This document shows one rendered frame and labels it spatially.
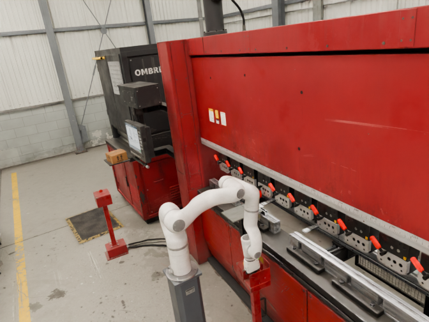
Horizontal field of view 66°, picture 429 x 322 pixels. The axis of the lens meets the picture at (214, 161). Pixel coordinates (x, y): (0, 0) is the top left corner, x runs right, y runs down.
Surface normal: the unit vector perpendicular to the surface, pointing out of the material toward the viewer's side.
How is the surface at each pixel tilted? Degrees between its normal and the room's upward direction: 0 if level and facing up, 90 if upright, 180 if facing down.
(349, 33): 90
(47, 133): 90
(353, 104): 90
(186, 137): 90
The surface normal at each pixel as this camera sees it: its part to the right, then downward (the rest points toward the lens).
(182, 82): 0.47, 0.26
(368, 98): -0.88, 0.25
